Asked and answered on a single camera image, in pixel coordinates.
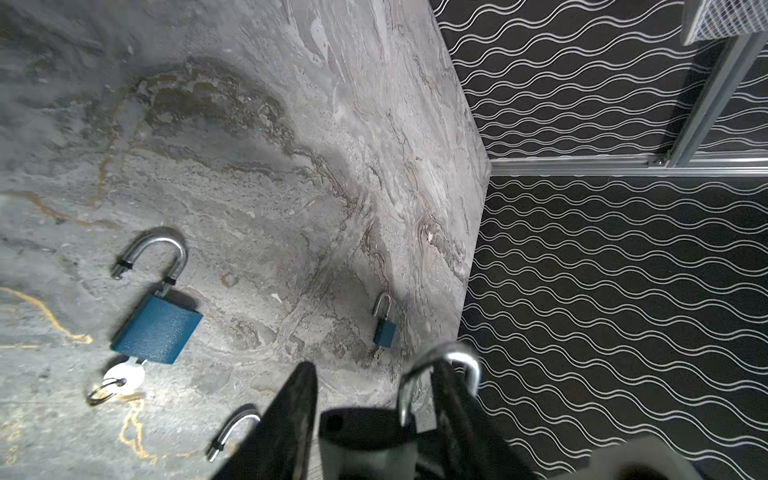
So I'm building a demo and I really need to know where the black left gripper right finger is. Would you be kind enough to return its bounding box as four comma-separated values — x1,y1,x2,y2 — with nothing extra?
431,361,535,479

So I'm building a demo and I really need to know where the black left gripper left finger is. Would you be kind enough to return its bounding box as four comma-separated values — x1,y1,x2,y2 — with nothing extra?
214,361,318,479

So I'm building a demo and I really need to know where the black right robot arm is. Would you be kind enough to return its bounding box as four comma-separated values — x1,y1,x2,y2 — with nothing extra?
555,436,710,480

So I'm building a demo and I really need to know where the blue padlock front large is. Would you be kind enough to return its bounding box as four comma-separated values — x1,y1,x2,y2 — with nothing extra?
86,227,203,407

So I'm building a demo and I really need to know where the aluminium back crossbar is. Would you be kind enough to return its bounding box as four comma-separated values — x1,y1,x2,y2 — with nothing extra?
490,152,767,178

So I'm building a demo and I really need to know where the aluminium corner frame post right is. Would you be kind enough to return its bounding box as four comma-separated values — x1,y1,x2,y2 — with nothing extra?
666,32,767,169

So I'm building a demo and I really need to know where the white wire mesh basket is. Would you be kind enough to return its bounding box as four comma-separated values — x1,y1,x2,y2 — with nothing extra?
681,0,767,46

